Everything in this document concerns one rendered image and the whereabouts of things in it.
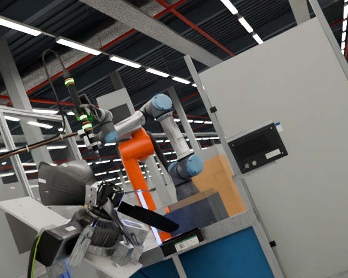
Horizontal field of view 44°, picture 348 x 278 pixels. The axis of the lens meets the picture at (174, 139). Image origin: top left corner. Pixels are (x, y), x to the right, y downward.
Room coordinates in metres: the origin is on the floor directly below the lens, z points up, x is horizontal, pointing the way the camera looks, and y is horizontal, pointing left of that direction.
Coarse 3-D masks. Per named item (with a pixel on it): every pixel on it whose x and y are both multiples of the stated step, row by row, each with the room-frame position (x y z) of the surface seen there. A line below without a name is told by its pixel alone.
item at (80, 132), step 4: (80, 132) 2.07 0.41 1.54; (84, 132) 2.07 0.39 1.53; (80, 136) 2.07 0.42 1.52; (84, 136) 2.07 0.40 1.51; (84, 140) 2.08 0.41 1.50; (88, 140) 2.07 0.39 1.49; (88, 144) 2.07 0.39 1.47; (92, 144) 2.06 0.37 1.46; (96, 144) 2.07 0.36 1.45; (100, 144) 2.10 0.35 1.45; (88, 148) 2.09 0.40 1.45
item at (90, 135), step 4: (64, 68) 2.09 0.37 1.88; (64, 72) 2.09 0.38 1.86; (68, 72) 2.09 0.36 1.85; (64, 76) 2.08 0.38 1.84; (68, 76) 2.08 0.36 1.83; (88, 132) 2.08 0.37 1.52; (92, 132) 2.09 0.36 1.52; (88, 136) 2.08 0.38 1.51; (92, 136) 2.08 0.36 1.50; (92, 140) 2.08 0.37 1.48; (96, 148) 2.09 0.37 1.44
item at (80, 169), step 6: (66, 162) 2.18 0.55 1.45; (72, 162) 2.18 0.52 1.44; (78, 162) 2.19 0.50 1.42; (84, 162) 2.19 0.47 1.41; (60, 168) 2.13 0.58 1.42; (66, 168) 2.13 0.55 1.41; (72, 168) 2.13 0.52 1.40; (78, 168) 2.14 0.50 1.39; (84, 168) 2.14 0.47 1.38; (90, 168) 2.15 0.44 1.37; (72, 174) 2.10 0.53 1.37; (78, 174) 2.10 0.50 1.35; (84, 174) 2.10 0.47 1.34; (90, 174) 2.11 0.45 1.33; (84, 180) 2.07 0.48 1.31; (90, 180) 2.07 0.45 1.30; (96, 180) 2.07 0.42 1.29
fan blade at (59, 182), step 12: (48, 168) 1.83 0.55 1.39; (48, 180) 1.79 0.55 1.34; (60, 180) 1.83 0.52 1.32; (72, 180) 1.88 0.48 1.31; (60, 192) 1.81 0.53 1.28; (72, 192) 1.86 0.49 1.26; (84, 192) 1.91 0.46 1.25; (48, 204) 1.74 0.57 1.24; (60, 204) 1.79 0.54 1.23; (72, 204) 1.85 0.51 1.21; (84, 204) 1.90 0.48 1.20
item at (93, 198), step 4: (88, 188) 1.94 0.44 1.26; (92, 188) 1.95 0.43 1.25; (88, 192) 1.93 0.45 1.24; (92, 192) 1.95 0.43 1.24; (96, 192) 1.96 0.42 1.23; (88, 196) 1.93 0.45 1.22; (92, 196) 1.94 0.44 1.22; (96, 196) 1.96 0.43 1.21; (88, 200) 1.92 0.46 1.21; (92, 200) 1.94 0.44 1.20; (88, 204) 1.92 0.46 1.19; (92, 204) 1.93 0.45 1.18
